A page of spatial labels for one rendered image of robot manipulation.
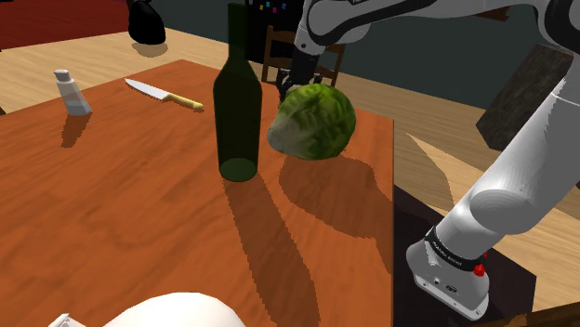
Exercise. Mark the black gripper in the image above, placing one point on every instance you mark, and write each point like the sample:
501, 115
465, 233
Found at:
304, 68

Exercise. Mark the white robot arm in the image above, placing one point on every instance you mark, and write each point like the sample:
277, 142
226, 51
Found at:
521, 181

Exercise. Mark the green lettuce head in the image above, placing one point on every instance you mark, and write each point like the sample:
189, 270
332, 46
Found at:
315, 122

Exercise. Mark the brown wooden chair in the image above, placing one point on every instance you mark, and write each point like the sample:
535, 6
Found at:
272, 50

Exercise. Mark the black fridge with coloured magnets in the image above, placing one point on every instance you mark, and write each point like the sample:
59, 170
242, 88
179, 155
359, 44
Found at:
260, 31

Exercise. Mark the dark green glass bottle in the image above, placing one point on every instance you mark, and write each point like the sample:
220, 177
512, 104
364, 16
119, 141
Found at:
237, 113

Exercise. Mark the dark brown wooden box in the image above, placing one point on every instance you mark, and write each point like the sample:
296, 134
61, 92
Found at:
521, 99

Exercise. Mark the brown wooden table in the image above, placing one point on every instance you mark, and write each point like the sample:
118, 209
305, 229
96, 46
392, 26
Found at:
113, 204

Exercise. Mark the white grey tube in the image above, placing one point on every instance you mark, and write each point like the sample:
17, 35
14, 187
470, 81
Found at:
73, 97

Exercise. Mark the dark robot stand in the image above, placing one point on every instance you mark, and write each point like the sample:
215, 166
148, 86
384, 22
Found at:
421, 294

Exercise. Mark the dark red rug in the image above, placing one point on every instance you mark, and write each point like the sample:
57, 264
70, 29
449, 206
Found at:
54, 20

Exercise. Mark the white rounded object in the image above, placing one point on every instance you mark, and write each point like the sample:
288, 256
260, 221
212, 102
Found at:
176, 312

